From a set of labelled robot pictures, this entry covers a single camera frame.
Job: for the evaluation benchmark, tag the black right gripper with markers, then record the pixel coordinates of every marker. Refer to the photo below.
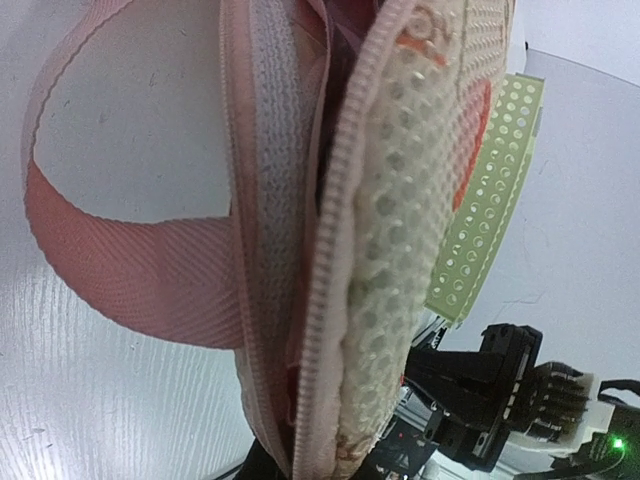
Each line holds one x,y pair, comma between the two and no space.
501,396

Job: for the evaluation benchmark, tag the dark red bra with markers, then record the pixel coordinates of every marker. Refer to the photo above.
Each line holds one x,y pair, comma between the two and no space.
349,24

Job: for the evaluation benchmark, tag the beige patterned mesh laundry bag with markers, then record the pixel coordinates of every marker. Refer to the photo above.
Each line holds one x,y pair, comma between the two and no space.
311,302

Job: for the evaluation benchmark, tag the light green perforated plastic basket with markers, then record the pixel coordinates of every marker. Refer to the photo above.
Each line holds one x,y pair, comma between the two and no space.
479,225

